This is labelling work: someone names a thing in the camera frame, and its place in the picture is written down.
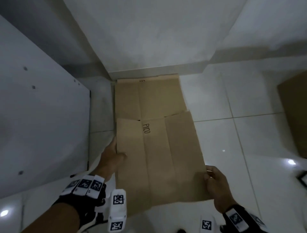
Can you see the person's right hand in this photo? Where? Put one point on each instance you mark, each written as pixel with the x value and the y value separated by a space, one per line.
pixel 220 189

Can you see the person's left hand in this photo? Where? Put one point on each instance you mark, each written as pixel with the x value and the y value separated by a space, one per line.
pixel 109 160

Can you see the green-lined brown cardboard box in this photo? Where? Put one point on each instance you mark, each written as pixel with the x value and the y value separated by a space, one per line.
pixel 163 163
pixel 156 96

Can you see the person's left forearm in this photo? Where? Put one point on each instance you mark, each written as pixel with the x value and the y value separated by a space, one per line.
pixel 55 218

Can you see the person's black shoe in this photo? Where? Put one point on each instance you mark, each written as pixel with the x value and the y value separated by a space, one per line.
pixel 181 231

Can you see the black right wristband white markers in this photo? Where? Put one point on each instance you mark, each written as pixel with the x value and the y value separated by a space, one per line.
pixel 239 218

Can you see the black wristband white markers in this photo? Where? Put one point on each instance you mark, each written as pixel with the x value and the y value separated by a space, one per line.
pixel 81 192
pixel 239 218

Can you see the black left wristband white markers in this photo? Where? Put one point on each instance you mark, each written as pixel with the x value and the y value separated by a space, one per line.
pixel 81 192

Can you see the white table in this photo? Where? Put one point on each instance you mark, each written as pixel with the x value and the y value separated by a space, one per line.
pixel 43 120

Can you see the open brown carton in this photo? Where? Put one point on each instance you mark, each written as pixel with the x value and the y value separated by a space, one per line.
pixel 295 115

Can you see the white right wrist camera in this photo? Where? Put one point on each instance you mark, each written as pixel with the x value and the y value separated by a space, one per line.
pixel 206 224

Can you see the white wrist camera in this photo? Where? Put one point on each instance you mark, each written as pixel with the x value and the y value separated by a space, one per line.
pixel 117 208
pixel 206 224

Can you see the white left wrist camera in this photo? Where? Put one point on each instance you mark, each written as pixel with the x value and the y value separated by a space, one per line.
pixel 117 208

